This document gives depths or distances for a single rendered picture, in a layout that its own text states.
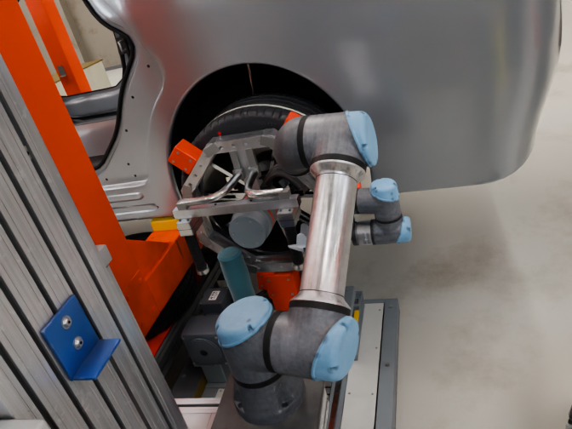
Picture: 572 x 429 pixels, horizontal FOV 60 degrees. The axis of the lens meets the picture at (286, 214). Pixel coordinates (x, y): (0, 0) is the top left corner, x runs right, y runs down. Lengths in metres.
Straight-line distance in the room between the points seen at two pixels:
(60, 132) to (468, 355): 1.75
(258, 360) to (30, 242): 0.45
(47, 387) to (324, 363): 0.43
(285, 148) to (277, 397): 0.50
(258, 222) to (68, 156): 0.62
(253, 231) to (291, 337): 0.76
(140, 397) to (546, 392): 1.60
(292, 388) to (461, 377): 1.23
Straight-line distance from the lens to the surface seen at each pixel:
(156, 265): 1.99
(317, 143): 1.01
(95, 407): 0.80
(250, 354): 0.94
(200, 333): 2.02
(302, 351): 0.89
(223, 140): 1.67
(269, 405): 1.03
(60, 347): 0.73
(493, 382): 2.16
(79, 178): 1.68
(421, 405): 2.09
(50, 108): 1.64
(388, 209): 1.38
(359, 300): 2.30
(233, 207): 1.53
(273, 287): 1.91
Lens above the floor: 1.62
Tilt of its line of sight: 28 degrees down
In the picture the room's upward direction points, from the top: 15 degrees counter-clockwise
